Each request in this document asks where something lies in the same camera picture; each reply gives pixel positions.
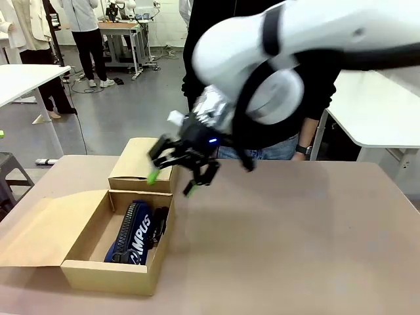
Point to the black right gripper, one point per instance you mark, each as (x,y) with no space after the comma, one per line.
(198,139)

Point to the cardboard box with lid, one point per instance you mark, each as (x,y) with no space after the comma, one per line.
(138,164)

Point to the navy blue pencil case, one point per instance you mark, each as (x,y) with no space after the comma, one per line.
(138,229)

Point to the person's left forearm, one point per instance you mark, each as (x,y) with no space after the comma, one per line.
(308,131)

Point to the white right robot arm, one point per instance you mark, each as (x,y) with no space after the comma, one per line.
(236,49)

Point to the open cardboard box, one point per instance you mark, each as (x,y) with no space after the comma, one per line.
(98,275)

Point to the person's left hand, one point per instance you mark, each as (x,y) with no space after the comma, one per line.
(299,157)

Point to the person's blue jeans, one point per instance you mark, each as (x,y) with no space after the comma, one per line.
(272,152)

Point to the black item on floor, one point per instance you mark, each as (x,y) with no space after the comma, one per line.
(118,81)

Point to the black wrist watch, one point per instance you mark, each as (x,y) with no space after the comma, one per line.
(303,149)

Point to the white tube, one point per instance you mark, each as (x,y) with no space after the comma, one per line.
(47,161)

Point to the brown-topped workbench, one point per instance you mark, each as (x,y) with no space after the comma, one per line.
(121,36)

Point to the person in black sweater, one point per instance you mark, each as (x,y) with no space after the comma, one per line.
(210,19)

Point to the triangular cardboard piece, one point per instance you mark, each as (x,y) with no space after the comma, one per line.
(41,119)

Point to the bystander in white shirt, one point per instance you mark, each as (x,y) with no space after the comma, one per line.
(87,33)

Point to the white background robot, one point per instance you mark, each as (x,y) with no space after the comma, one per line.
(126,6)

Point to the grey metal stool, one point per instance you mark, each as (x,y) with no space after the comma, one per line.
(13,177)

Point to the white table with leg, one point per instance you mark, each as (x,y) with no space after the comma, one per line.
(23,82)

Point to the black tripod pole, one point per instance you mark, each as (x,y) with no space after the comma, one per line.
(54,36)

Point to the bystander in cream jacket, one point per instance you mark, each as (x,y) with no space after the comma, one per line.
(36,39)

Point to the white side table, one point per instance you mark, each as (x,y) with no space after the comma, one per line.
(374,111)

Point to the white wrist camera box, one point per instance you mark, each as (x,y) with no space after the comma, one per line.
(175,117)

